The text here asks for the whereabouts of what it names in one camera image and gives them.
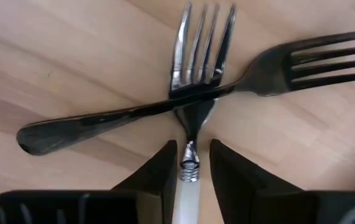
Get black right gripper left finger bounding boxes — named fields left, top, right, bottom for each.
left=0, top=139, right=179, bottom=224

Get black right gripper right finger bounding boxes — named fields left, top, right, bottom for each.
left=209, top=139, right=355, bottom=224

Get white-handled silver fork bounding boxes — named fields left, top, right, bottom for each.
left=168, top=2, right=237, bottom=224

